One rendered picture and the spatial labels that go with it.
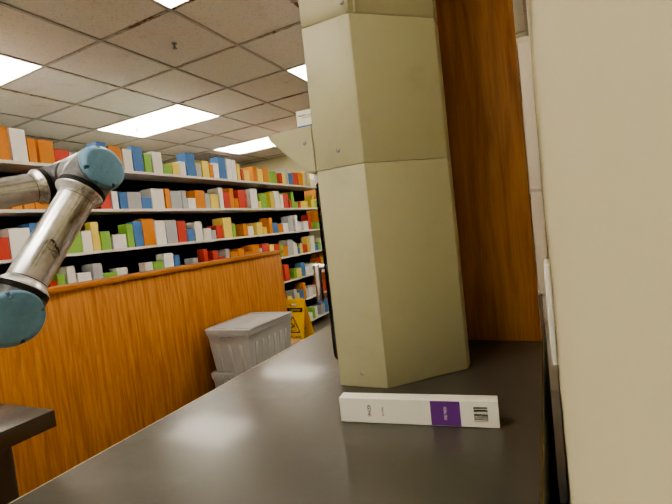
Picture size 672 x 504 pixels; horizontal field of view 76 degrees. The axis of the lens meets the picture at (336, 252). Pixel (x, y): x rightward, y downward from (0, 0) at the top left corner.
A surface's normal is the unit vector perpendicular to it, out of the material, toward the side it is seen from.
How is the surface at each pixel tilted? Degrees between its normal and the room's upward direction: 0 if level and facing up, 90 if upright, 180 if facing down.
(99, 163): 80
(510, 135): 90
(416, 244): 90
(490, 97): 90
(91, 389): 90
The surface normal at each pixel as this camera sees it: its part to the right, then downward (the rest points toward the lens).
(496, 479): -0.11, -0.99
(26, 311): 0.81, -0.02
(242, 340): -0.42, 0.19
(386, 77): 0.33, 0.01
